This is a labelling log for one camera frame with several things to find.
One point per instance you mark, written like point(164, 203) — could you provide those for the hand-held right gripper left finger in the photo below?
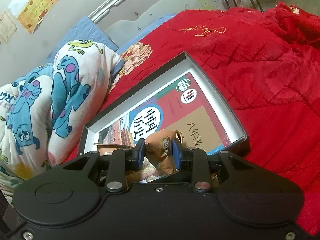
point(140, 153)

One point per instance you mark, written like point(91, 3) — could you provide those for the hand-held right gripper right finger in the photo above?
point(176, 155)

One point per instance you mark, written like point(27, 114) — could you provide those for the shallow black cardboard box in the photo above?
point(220, 97)

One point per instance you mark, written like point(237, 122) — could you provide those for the history textbook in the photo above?
point(185, 115)

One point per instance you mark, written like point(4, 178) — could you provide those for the cartoon monster printed quilt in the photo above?
point(37, 120)

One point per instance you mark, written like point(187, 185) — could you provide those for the red printed blanket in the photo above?
point(262, 80)

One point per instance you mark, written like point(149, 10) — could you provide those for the blue bedsheet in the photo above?
point(82, 32)

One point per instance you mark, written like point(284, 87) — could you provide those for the white curved headboard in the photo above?
point(115, 0)

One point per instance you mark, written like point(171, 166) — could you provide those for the orange bordered wall certificate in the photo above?
point(37, 10)

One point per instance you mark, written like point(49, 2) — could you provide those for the pale wall certificate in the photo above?
point(5, 28)

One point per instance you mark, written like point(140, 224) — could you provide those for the white wall paper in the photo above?
point(22, 3)

